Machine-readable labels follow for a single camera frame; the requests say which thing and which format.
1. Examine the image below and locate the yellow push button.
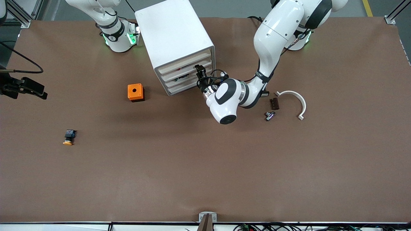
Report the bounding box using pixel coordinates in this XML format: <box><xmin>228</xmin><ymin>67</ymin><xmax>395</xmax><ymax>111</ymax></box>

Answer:
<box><xmin>63</xmin><ymin>129</ymin><xmax>77</xmax><ymax>146</ymax></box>

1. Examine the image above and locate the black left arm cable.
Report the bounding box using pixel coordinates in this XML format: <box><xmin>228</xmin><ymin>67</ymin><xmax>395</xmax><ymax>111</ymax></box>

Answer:
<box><xmin>209</xmin><ymin>69</ymin><xmax>230</xmax><ymax>87</ymax></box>

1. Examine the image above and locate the aluminium frame profile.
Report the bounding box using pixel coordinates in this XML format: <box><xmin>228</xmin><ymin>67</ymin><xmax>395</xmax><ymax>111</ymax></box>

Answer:
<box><xmin>31</xmin><ymin>0</ymin><xmax>49</xmax><ymax>20</ymax></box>
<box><xmin>385</xmin><ymin>0</ymin><xmax>411</xmax><ymax>25</ymax></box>
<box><xmin>6</xmin><ymin>0</ymin><xmax>32</xmax><ymax>29</ymax></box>

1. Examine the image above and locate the orange button enclosure box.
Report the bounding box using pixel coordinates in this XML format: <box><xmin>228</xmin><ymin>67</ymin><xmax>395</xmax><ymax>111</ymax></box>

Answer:
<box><xmin>127</xmin><ymin>83</ymin><xmax>145</xmax><ymax>102</ymax></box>

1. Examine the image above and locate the white curved plastic bracket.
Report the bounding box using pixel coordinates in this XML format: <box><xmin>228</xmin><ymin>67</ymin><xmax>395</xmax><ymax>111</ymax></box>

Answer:
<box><xmin>275</xmin><ymin>90</ymin><xmax>307</xmax><ymax>121</ymax></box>

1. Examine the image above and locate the grey metal bracket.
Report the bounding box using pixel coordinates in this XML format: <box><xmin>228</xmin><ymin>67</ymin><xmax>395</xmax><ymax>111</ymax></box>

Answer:
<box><xmin>199</xmin><ymin>212</ymin><xmax>217</xmax><ymax>223</ymax></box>

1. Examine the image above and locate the dark vertical post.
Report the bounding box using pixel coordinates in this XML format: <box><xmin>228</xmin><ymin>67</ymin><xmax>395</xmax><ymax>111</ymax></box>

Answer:
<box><xmin>197</xmin><ymin>214</ymin><xmax>213</xmax><ymax>231</ymax></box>

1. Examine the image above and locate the black cable bundle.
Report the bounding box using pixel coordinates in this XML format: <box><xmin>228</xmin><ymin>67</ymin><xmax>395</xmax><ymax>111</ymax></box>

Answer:
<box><xmin>234</xmin><ymin>222</ymin><xmax>411</xmax><ymax>231</ymax></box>

